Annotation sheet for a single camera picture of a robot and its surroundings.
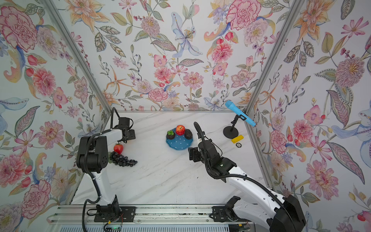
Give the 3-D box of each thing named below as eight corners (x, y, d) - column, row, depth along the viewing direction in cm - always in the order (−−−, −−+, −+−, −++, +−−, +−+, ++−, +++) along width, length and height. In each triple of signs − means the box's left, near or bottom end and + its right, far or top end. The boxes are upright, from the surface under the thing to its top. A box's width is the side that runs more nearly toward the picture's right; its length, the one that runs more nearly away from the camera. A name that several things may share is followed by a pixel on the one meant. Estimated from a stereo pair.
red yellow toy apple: (175, 134, 107) (174, 130, 103) (178, 129, 111) (177, 124, 106) (183, 137, 106) (183, 132, 101) (185, 131, 109) (185, 126, 105)
